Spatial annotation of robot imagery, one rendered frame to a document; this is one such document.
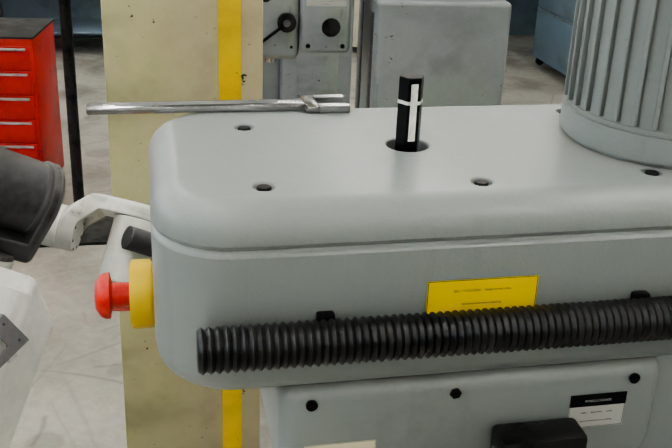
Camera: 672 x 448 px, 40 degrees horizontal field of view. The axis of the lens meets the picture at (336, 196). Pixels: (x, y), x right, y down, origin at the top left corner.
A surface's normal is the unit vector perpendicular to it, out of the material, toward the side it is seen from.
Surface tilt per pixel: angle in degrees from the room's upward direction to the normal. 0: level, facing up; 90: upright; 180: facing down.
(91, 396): 0
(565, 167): 0
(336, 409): 90
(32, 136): 90
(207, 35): 90
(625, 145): 90
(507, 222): 81
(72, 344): 0
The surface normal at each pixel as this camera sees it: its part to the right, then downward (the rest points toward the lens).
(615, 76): -0.80, 0.20
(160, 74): 0.19, 0.37
